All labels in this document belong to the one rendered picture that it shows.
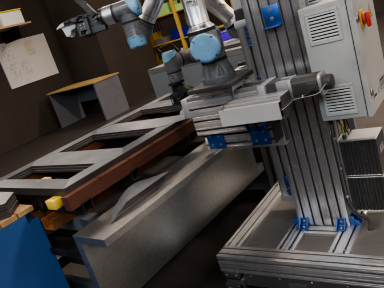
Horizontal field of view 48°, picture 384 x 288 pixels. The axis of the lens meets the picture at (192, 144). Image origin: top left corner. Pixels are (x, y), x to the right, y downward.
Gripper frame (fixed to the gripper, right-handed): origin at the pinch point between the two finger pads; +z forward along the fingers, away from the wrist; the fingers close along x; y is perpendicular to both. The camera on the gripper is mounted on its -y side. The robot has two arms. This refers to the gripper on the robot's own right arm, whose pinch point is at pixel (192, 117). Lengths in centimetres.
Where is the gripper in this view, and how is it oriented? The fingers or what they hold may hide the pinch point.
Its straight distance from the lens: 222.9
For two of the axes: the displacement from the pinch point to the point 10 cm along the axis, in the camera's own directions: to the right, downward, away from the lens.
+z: 3.0, 9.2, 2.7
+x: -5.8, 4.0, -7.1
